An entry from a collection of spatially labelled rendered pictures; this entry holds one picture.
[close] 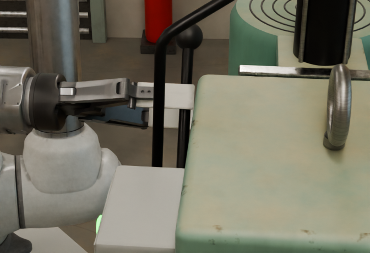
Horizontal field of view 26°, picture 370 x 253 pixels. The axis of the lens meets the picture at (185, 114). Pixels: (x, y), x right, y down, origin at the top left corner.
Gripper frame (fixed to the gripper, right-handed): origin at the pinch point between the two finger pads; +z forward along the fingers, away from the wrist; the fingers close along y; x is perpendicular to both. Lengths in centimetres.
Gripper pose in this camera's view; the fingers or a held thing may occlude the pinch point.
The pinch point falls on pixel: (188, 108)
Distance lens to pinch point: 103.5
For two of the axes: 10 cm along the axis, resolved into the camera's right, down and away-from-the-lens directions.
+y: -0.7, -2.0, -9.8
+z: 10.0, 0.5, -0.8
